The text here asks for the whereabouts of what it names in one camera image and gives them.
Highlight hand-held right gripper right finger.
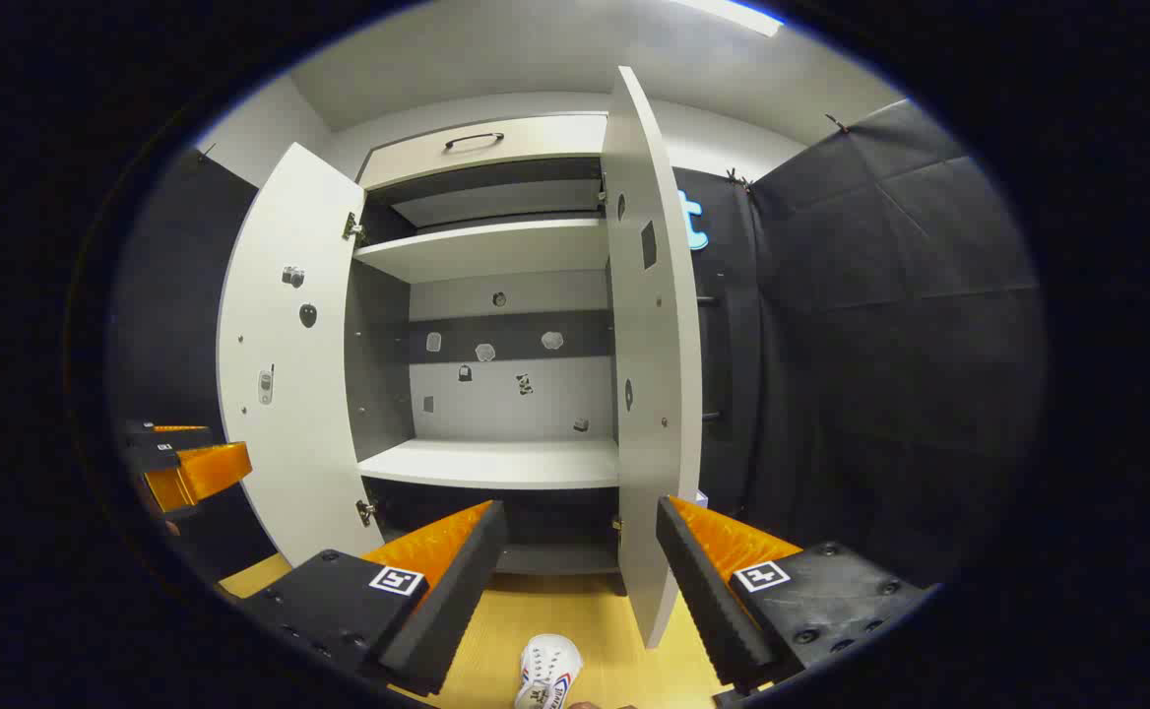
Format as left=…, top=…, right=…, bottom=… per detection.
left=656, top=495, right=935, bottom=695

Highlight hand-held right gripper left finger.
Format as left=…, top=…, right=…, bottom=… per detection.
left=240, top=499, right=509, bottom=697

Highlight white cabinet door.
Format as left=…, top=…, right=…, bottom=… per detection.
left=601, top=66, right=704, bottom=649
left=217, top=142, right=386, bottom=567

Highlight white canvas shoe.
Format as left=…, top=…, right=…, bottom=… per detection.
left=514, top=634, right=584, bottom=709

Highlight white shoe cabinet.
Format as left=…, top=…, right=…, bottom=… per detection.
left=344, top=111, right=627, bottom=597

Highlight white cabinet drawer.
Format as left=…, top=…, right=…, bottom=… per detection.
left=358, top=113, right=608, bottom=190

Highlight long ceiling light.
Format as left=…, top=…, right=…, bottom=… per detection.
left=673, top=0, right=785, bottom=38

